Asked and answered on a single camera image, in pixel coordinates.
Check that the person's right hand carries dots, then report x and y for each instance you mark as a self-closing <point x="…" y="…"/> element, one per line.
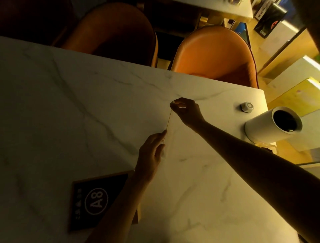
<point x="190" y="112"/>

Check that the person's left hand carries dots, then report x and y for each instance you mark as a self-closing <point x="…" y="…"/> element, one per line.
<point x="147" y="160"/>

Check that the person's left thumb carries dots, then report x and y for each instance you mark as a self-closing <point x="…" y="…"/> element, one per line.
<point x="160" y="151"/>

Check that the person's right thumb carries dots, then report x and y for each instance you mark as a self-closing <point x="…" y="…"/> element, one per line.
<point x="176" y="108"/>

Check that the thin wooden stick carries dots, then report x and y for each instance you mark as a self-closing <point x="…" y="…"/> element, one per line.
<point x="169" y="120"/>

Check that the person's left forearm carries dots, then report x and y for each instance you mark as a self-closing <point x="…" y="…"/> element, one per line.
<point x="120" y="212"/>

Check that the person's right forearm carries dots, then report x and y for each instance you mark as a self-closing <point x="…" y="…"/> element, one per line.
<point x="262" y="175"/>

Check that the orange upholstered chair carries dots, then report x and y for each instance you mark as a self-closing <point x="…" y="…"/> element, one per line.
<point x="215" y="55"/>
<point x="112" y="32"/>

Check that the white hexagonal call button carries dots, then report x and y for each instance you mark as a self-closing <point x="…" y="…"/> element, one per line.
<point x="247" y="107"/>

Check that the black wood-framed table sign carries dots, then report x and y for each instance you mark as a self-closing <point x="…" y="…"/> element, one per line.
<point x="92" y="200"/>

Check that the white cylindrical container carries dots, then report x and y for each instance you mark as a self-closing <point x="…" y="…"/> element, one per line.
<point x="265" y="127"/>

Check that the clear plastic container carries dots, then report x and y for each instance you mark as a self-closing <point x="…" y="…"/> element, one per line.
<point x="268" y="147"/>

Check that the blue packet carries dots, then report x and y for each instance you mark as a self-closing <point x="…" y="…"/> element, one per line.
<point x="240" y="28"/>

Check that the white background table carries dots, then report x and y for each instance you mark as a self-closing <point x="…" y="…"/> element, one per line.
<point x="225" y="10"/>

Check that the yellow cardboard box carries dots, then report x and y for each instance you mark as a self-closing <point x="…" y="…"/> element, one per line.
<point x="297" y="97"/>

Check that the white cardboard box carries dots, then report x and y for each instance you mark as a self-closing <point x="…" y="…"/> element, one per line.
<point x="278" y="40"/>

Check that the long white box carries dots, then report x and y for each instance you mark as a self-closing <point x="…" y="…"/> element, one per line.
<point x="295" y="75"/>

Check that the black glossy box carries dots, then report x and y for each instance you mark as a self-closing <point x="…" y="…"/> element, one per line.
<point x="270" y="21"/>

